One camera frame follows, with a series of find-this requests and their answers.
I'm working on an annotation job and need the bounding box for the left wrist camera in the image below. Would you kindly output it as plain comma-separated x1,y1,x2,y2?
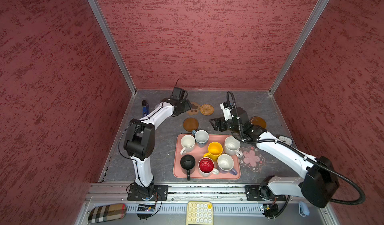
171,87,188,102

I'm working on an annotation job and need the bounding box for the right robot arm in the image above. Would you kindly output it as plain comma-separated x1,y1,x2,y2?
210,108,340,208

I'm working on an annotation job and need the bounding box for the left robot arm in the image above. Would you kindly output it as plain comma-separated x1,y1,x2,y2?
123,99,192,197

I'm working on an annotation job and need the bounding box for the red interior white mug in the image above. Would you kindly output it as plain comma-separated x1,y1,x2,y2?
198,157,220,178

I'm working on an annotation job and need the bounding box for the yellow mug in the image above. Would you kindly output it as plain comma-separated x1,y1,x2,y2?
203,142,223,162

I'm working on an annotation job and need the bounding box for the plaid glasses case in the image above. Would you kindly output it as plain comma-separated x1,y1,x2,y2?
88,204,127,224

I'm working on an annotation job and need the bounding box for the glossy amber round coaster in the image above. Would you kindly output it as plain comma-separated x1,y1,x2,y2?
250,117,267,129

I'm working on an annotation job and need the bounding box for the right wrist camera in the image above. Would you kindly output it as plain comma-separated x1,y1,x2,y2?
220,102,234,121

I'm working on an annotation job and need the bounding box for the yellow calculator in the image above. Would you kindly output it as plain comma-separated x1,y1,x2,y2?
186,201,214,225

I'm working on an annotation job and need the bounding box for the blue lighter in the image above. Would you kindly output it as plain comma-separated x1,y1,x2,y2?
142,100,150,117

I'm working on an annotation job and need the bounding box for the light blue small device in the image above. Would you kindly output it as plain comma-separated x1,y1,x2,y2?
299,201,310,217

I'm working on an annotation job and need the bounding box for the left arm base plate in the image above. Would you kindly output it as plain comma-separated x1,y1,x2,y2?
126,183,169,201

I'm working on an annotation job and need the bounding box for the black corrugated cable hose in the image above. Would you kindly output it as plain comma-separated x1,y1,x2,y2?
226,90,366,206

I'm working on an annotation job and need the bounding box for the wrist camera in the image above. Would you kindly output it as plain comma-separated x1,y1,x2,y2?
220,102,234,121
171,87,188,102

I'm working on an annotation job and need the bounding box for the light blue patterned mug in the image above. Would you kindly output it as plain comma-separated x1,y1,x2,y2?
192,130,209,148

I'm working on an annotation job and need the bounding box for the small green alarm clock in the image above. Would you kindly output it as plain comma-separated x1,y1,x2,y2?
279,136,293,146

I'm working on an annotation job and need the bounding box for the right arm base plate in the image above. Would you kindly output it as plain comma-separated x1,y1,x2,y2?
245,185,287,202

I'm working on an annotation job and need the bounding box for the brown paw print coaster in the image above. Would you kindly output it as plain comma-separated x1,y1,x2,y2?
187,102,201,116

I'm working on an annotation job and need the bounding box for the white mug back right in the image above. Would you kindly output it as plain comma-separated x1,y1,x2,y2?
224,137,243,158

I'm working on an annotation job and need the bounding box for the pink flower coaster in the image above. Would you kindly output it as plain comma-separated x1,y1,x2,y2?
239,146,266,173

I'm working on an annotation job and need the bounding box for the white mug purple handle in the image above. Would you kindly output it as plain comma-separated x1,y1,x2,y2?
217,154,238,176

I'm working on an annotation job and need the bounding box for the dark brown round coaster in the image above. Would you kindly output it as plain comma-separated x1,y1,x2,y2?
183,118,199,132

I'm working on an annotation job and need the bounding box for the aluminium front rail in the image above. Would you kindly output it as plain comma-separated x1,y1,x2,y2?
85,182,329,203

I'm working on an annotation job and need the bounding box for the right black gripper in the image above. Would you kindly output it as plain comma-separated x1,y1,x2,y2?
209,115,243,134

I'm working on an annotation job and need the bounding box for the pink plastic tray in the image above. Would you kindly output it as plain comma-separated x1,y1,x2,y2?
173,134,241,180

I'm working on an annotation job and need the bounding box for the white mug back left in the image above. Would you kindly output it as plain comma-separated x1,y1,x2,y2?
180,135,196,155

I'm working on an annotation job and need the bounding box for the woven tan round coaster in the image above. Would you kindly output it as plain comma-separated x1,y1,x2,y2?
200,104,215,116

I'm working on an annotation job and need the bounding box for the black mug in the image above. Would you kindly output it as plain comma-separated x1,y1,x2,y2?
180,155,196,181

